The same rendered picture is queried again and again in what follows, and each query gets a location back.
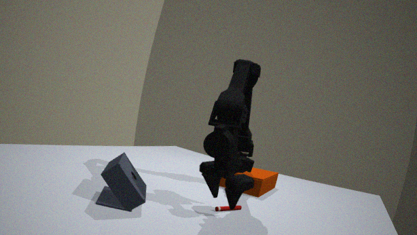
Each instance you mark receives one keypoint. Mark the red peg with white band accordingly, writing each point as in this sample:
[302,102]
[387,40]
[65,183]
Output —
[226,208]

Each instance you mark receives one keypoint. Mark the dark grey sloped panel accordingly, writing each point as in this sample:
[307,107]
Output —
[126,189]

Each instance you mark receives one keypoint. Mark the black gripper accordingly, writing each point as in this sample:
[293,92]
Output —
[224,167]

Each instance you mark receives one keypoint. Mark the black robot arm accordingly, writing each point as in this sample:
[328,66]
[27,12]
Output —
[233,108]

